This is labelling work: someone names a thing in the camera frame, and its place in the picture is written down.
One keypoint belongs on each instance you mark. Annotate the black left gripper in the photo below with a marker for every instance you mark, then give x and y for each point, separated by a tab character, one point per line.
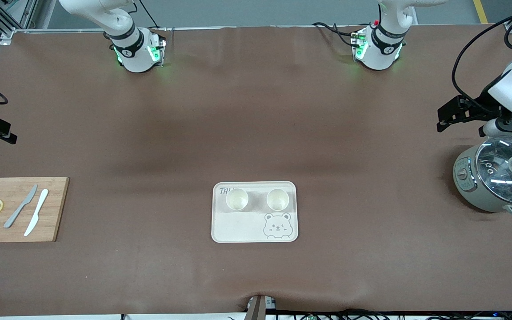
481	106

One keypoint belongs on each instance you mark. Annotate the white plastic cup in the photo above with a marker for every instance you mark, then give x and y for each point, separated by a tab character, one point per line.
278	201
237	200

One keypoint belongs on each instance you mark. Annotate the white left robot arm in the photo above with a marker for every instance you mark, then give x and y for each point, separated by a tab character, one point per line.
380	49

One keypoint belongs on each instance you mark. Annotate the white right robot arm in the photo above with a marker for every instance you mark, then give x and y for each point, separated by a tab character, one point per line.
134	58

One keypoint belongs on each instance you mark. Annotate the cream bear print tray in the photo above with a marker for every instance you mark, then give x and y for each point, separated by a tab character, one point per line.
238	226

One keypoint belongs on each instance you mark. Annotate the glass pot lid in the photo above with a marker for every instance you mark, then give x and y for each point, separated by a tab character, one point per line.
496	182

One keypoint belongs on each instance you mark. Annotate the grey-green electric cooking pot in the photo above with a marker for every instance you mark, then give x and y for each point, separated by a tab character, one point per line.
467	191

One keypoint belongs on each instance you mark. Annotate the grey plastic knife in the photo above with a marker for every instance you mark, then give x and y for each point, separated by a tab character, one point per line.
20	206

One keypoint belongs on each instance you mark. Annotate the white plastic knife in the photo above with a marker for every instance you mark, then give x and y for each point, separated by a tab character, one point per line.
37	209

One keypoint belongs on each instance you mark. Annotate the bamboo cutting board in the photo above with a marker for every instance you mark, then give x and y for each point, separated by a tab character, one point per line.
54	200

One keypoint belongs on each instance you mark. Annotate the brown table mat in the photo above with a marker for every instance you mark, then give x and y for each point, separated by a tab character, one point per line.
256	111

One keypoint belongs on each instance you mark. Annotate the aluminium table frame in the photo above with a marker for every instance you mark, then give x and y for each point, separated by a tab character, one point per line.
82	30

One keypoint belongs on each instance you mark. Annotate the aluminium profile post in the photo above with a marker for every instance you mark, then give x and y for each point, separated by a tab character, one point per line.
256	311

